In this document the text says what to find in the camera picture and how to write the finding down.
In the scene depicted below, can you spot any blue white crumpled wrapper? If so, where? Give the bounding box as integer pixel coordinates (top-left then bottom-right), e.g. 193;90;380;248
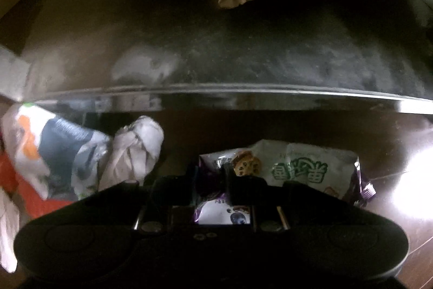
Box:
1;103;111;201

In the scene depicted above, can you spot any crumpled white tissue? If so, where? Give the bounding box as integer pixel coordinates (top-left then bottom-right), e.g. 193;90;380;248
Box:
98;116;164;191

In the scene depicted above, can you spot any orange foam net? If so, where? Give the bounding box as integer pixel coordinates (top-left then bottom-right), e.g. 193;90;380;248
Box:
0;152;72;219

